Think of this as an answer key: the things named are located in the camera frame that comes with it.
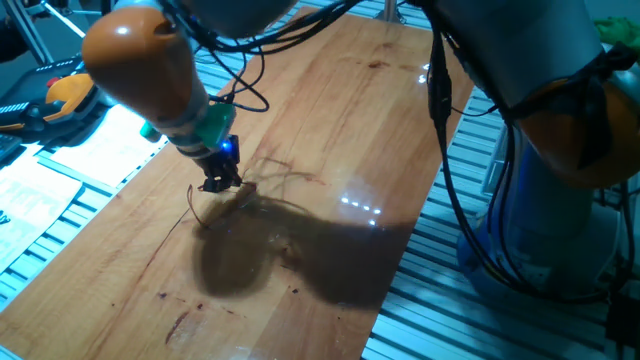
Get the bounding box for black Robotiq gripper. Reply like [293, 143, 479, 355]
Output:
[192, 133, 245, 194]

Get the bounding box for brown framed glasses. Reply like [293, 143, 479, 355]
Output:
[186, 179, 259, 229]

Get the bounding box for white paper sheet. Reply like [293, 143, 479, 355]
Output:
[49, 103, 170, 189]
[0, 154, 84, 274]

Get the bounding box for orange-brown wooden board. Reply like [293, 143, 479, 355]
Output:
[0, 7, 474, 360]

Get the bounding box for orange black teach pendant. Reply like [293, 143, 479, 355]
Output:
[0, 55, 106, 134]

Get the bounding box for black keyboard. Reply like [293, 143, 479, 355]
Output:
[0, 133, 24, 164]

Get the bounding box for thin metal rod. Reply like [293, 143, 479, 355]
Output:
[39, 0, 89, 40]

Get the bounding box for green cloth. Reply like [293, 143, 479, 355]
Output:
[593, 17, 640, 52]

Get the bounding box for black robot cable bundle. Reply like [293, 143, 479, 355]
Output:
[159, 0, 640, 304]

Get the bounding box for slim aluminium frame post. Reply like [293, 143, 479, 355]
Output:
[374, 0, 406, 24]

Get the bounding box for upright aluminium frame post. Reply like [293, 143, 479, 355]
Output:
[4, 0, 54, 64]

